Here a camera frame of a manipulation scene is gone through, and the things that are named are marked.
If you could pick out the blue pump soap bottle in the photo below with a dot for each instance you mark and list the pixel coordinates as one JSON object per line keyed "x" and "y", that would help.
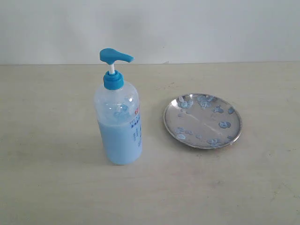
{"x": 117, "y": 106}

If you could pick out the round steel plate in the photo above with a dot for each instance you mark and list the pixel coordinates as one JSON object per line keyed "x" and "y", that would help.
{"x": 202, "y": 121}

